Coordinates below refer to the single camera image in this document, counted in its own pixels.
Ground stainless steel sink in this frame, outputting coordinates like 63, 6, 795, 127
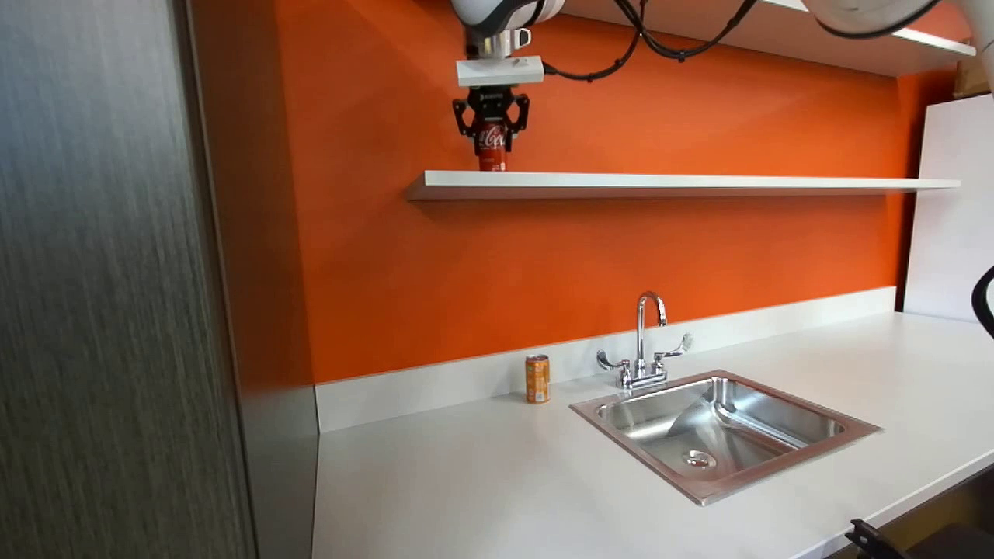
568, 368, 884, 508

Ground red soda can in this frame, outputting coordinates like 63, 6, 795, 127
473, 122, 516, 173

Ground black base cable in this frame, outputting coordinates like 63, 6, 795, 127
969, 264, 994, 342

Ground chrome sink faucet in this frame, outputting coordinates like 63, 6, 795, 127
592, 290, 694, 399

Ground black bracket piece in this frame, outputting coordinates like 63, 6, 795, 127
841, 516, 908, 559

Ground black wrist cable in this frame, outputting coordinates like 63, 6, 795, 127
537, 0, 762, 84

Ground orange soda can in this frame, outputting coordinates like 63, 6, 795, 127
521, 351, 551, 408

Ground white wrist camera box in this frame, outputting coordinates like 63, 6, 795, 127
452, 55, 548, 93

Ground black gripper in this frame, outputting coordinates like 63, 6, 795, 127
449, 84, 535, 142

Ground white side panel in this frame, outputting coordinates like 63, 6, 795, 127
900, 90, 994, 328

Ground higher white wall shelf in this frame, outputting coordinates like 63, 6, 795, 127
562, 0, 977, 80

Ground white counter backsplash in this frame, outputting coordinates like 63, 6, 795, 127
313, 286, 900, 439

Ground dark wood cabinet panel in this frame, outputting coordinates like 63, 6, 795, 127
0, 0, 322, 559

